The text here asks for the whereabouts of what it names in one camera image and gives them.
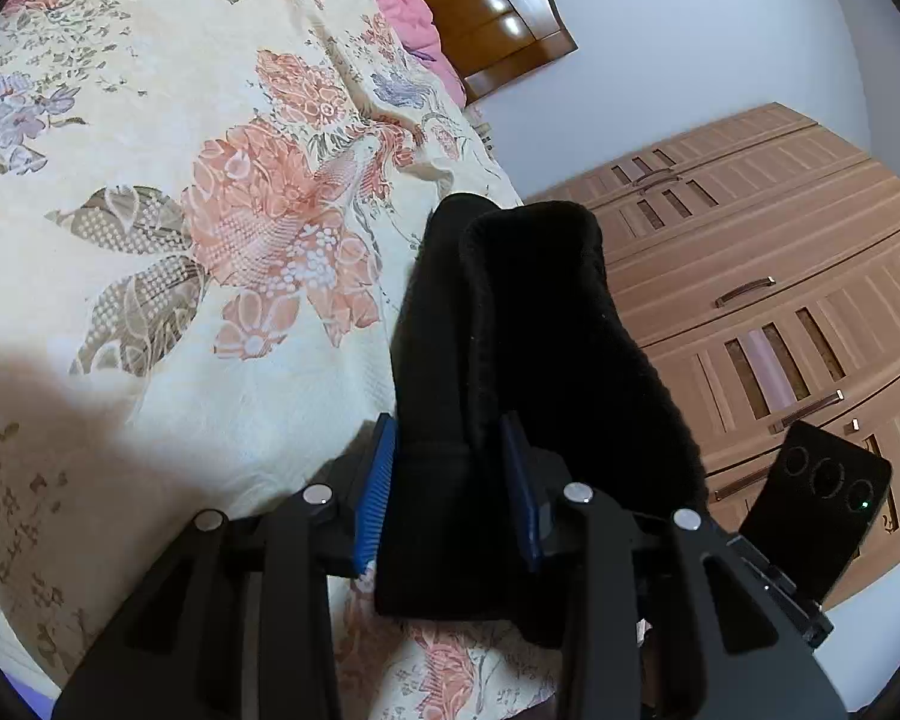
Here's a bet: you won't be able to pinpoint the brown wooden headboard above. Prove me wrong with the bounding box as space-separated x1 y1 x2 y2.
379 0 578 102

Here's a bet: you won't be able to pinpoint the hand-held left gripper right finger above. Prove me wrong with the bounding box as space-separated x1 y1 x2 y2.
499 411 848 720

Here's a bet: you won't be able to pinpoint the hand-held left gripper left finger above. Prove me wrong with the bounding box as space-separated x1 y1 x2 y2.
51 412 398 720

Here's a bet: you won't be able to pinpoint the cream floral blanket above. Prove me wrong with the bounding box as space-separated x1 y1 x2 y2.
0 0 563 720

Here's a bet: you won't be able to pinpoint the black pants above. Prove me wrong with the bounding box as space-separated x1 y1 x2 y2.
375 193 713 720

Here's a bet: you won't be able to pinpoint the light wooden wardrobe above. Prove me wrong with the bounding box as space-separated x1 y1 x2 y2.
525 101 900 612

